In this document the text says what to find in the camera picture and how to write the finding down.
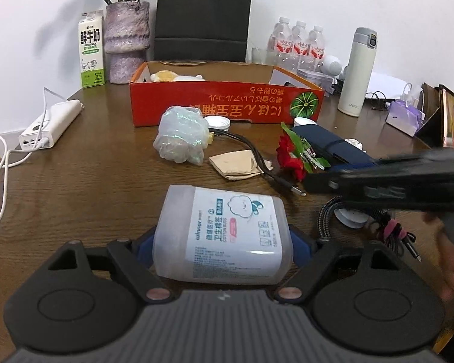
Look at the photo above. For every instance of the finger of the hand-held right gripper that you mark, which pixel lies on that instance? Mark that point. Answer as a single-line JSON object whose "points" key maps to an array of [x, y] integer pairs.
{"points": [[423, 158], [321, 182]]}

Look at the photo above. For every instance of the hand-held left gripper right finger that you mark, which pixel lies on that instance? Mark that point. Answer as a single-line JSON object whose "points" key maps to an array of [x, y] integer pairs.
{"points": [[299, 242]]}

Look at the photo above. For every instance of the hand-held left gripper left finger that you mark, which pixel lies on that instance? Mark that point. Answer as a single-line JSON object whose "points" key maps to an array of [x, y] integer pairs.
{"points": [[143, 244]]}

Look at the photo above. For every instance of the navy blue pouch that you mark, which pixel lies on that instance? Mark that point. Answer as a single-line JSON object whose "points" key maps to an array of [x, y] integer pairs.
{"points": [[336, 145]]}

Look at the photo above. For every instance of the red artificial flower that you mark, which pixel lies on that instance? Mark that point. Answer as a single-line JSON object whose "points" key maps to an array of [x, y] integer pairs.
{"points": [[289, 155]]}

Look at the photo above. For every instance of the translucent cotton swab box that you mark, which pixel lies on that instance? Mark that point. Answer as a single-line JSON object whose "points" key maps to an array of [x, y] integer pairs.
{"points": [[219, 234]]}

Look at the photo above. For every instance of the white bottle cap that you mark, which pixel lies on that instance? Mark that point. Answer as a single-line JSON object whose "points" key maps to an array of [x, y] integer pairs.
{"points": [[217, 122]]}

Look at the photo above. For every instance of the red cardboard box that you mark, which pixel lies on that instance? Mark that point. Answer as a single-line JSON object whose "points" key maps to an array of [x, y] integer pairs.
{"points": [[230, 102]]}

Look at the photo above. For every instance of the wooden desktop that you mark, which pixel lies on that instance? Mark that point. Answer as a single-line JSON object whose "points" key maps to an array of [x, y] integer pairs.
{"points": [[79, 181]]}

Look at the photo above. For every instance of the silver keys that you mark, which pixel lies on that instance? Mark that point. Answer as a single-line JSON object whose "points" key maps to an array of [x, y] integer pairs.
{"points": [[312, 157]]}

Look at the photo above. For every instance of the brown tablet case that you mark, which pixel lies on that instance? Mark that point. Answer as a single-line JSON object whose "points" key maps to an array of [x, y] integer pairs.
{"points": [[429, 117]]}

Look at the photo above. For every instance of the purple tissue pack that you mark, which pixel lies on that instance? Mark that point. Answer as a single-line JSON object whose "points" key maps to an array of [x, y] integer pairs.
{"points": [[404, 117]]}

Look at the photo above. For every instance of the white round disc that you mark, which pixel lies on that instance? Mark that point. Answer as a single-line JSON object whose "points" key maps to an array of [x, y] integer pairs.
{"points": [[350, 219]]}

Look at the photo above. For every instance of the small white cup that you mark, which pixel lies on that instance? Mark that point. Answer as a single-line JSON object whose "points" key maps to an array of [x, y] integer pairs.
{"points": [[304, 121]]}

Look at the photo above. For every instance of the white paper stack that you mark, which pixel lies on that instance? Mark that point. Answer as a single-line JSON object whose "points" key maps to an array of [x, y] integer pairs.
{"points": [[387, 85]]}

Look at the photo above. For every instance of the folded brown napkin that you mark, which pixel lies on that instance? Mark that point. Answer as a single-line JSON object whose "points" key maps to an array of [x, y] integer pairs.
{"points": [[234, 164]]}

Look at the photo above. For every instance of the grey tin box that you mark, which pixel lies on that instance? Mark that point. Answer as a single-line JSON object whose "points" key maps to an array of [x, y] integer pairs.
{"points": [[316, 79]]}

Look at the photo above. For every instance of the white thermos flask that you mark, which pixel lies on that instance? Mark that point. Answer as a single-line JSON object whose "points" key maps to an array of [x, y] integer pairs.
{"points": [[357, 75]]}

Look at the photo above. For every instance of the crumpled clear plastic bag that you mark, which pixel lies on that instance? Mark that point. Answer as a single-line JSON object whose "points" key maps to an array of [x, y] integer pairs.
{"points": [[181, 136]]}

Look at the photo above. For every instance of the white rounded object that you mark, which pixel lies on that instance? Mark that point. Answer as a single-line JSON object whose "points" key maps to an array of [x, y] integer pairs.
{"points": [[333, 65]]}

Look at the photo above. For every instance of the clear water bottle red label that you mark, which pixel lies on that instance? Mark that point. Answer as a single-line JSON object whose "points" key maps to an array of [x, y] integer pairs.
{"points": [[280, 43], [300, 47], [316, 51]]}

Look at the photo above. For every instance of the clear drinking glass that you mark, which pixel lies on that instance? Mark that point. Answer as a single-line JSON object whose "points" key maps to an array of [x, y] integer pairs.
{"points": [[259, 56]]}

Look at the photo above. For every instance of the yellow white plush toy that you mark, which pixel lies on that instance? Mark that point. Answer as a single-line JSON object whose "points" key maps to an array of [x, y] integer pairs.
{"points": [[164, 76]]}

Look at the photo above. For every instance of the green white milk carton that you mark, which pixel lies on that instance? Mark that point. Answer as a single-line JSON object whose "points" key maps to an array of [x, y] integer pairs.
{"points": [[92, 49]]}

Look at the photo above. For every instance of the purple textured vase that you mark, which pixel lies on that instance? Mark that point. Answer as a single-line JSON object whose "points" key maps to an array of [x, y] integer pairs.
{"points": [[126, 41]]}

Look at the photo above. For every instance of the black paper bag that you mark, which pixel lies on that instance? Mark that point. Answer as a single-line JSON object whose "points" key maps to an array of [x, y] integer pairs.
{"points": [[202, 15]]}

